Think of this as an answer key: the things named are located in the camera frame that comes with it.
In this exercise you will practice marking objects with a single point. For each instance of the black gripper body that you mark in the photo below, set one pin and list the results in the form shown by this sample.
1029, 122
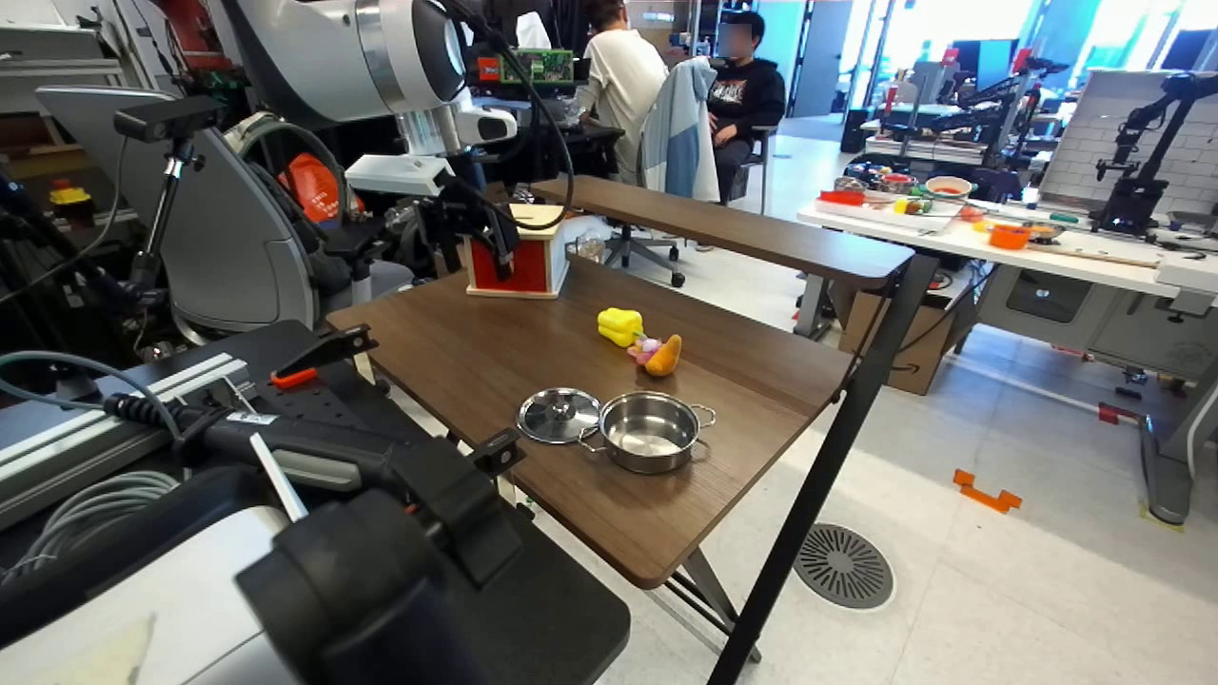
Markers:
457, 199

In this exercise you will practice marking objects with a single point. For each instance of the red drawer with wooden knob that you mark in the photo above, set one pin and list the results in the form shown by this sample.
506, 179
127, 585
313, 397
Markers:
534, 264

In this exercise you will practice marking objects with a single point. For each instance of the black robot arm on stand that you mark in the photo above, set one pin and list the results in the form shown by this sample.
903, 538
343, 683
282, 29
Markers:
1144, 152

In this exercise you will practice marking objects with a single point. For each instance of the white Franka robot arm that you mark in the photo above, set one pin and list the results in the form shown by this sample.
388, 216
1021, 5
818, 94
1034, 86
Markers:
343, 50

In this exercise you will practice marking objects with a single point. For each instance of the red box with white top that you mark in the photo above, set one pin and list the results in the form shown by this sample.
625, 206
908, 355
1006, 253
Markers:
542, 247

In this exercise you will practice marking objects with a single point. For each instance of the brown wooden desk black legs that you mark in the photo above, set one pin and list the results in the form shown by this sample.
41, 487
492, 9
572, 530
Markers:
506, 365

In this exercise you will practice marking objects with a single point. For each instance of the black storage shelf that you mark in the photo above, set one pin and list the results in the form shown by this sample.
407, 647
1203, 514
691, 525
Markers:
556, 127

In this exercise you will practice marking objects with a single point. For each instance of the green box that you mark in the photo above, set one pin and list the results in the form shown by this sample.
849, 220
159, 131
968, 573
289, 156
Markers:
544, 67

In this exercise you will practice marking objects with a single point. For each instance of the silver metal bowl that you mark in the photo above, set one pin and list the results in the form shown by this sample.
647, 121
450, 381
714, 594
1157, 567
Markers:
556, 415

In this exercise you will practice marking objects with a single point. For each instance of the pink and orange toy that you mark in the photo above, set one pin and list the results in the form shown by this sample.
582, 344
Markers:
661, 355

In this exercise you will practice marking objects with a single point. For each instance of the person in white shirt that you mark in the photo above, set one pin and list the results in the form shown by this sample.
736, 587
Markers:
622, 76

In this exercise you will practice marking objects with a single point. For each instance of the grey machine with orange logo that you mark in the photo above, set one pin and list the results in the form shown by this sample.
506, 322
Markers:
242, 240

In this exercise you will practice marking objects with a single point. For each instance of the small steel pot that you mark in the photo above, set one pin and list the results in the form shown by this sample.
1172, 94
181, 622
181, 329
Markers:
647, 430

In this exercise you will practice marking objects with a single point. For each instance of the person in black hoodie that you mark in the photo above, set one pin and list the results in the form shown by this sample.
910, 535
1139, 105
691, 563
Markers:
746, 97

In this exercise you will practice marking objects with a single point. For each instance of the flat orange object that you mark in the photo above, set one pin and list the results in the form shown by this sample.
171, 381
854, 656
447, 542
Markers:
842, 194

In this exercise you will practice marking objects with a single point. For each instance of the small yellow object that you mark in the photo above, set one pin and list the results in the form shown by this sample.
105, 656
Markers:
71, 194

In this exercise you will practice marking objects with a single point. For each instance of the cardboard box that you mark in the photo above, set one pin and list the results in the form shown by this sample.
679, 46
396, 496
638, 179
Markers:
913, 335

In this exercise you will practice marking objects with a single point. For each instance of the round floor drain grate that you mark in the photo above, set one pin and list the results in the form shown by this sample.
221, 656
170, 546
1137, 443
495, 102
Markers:
842, 563

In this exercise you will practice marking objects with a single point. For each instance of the orange cup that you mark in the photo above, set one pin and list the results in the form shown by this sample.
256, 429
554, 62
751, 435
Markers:
1009, 236

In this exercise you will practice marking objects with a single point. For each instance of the orange floor tape marker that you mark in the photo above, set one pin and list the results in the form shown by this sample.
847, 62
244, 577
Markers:
982, 491

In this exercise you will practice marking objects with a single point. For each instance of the white work table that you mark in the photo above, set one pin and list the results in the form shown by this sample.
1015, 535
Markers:
1091, 253

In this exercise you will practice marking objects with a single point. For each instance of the grey perforated board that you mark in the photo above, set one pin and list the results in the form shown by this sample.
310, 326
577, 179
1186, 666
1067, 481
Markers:
1091, 138

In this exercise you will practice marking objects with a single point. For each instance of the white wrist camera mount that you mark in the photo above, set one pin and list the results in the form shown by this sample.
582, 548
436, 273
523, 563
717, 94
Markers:
396, 171

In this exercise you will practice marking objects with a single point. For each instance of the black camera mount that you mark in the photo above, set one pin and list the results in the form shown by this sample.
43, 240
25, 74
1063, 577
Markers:
421, 573

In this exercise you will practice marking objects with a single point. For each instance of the aluminium rail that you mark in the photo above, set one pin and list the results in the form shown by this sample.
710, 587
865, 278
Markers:
88, 424

